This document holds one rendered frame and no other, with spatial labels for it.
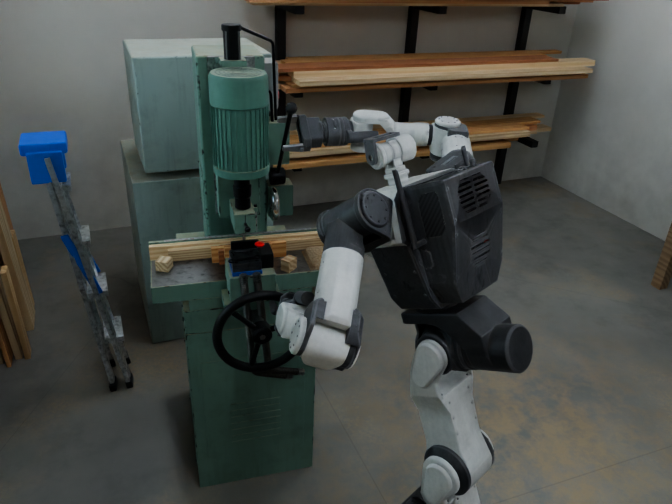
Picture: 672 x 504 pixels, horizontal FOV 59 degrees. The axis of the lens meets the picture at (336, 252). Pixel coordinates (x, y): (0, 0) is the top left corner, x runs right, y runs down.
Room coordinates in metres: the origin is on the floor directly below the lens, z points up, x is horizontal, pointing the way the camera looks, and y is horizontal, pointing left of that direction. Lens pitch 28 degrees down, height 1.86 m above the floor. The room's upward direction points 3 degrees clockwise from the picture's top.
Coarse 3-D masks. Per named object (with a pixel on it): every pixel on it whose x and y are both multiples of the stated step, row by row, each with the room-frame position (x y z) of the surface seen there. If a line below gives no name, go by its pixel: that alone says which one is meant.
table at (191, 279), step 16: (160, 272) 1.62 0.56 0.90; (176, 272) 1.63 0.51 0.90; (192, 272) 1.63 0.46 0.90; (208, 272) 1.64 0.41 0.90; (224, 272) 1.64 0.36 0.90; (304, 272) 1.67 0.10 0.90; (160, 288) 1.54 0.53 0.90; (176, 288) 1.55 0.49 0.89; (192, 288) 1.56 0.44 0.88; (208, 288) 1.58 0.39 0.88; (224, 288) 1.59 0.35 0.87; (288, 288) 1.65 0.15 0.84; (224, 304) 1.50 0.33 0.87; (256, 304) 1.53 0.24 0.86
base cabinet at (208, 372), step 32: (192, 352) 1.56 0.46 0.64; (192, 384) 1.56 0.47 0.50; (224, 384) 1.59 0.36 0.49; (256, 384) 1.62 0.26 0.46; (288, 384) 1.65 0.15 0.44; (192, 416) 1.58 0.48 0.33; (224, 416) 1.58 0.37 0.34; (256, 416) 1.62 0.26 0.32; (288, 416) 1.65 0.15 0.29; (224, 448) 1.58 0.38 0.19; (256, 448) 1.62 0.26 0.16; (288, 448) 1.65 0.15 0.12; (224, 480) 1.58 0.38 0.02
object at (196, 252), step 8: (264, 240) 1.80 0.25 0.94; (288, 240) 1.81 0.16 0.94; (296, 240) 1.82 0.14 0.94; (304, 240) 1.83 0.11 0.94; (312, 240) 1.84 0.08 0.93; (320, 240) 1.84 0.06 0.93; (176, 248) 1.72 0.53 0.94; (184, 248) 1.72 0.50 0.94; (192, 248) 1.72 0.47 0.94; (200, 248) 1.73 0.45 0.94; (208, 248) 1.73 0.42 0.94; (288, 248) 1.81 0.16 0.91; (296, 248) 1.82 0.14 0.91; (304, 248) 1.83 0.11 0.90; (176, 256) 1.70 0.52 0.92; (184, 256) 1.71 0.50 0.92; (192, 256) 1.72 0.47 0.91; (200, 256) 1.72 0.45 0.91; (208, 256) 1.73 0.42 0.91
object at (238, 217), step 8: (232, 200) 1.84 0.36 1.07; (232, 208) 1.77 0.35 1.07; (232, 216) 1.77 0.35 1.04; (240, 216) 1.72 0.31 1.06; (248, 216) 1.73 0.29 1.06; (256, 216) 1.76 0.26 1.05; (232, 224) 1.78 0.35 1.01; (240, 224) 1.72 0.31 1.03; (248, 224) 1.73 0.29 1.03; (256, 224) 1.75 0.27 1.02; (240, 232) 1.72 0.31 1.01; (248, 232) 1.73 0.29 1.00
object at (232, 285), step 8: (264, 272) 1.55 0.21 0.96; (272, 272) 1.55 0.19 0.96; (232, 280) 1.51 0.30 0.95; (248, 280) 1.52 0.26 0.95; (264, 280) 1.54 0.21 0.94; (272, 280) 1.54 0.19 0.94; (232, 288) 1.51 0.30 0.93; (264, 288) 1.54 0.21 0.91; (272, 288) 1.54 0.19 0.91; (232, 296) 1.51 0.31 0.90
